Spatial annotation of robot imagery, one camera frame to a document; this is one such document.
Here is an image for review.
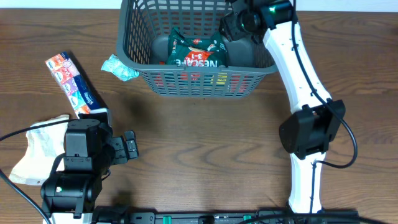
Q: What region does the green Nescafe coffee bag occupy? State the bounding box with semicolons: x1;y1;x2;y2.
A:
165;27;228;68

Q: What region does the Kleenex tissue multipack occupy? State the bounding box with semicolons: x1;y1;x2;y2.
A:
45;52;110;116

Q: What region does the beige paper pouch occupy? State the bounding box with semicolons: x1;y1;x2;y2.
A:
9;123;67;185

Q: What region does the teal packet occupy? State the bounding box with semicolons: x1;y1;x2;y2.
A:
101;54;139;82

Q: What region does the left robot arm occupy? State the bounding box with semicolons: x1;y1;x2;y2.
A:
40;111;139;220

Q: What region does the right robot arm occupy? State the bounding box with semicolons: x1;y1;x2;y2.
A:
220;1;345;213

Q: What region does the grey plastic basket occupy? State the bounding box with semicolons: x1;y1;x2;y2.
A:
116;0;292;98

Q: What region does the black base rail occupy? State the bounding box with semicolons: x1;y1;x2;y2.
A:
88;206;359;224

